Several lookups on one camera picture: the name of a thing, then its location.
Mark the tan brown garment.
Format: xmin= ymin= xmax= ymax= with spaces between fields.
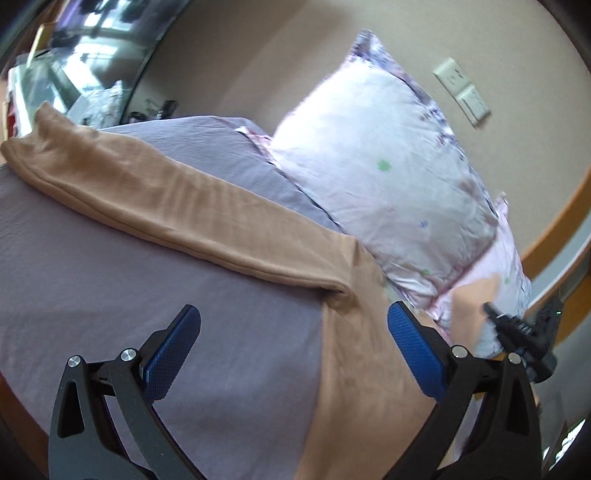
xmin=1 ymin=106 xmax=433 ymax=479

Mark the purple bed sheet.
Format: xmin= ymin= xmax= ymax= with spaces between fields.
xmin=0 ymin=115 xmax=344 ymax=480

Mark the wooden bed headboard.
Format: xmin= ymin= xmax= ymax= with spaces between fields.
xmin=523 ymin=174 xmax=590 ymax=343

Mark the dark framed window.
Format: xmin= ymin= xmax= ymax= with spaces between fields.
xmin=1 ymin=0 xmax=188 ymax=137

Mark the white wall switch plate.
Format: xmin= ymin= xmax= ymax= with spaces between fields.
xmin=433 ymin=58 xmax=491 ymax=127

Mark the white floral pillow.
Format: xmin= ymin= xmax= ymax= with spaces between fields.
xmin=268 ymin=29 xmax=501 ymax=311

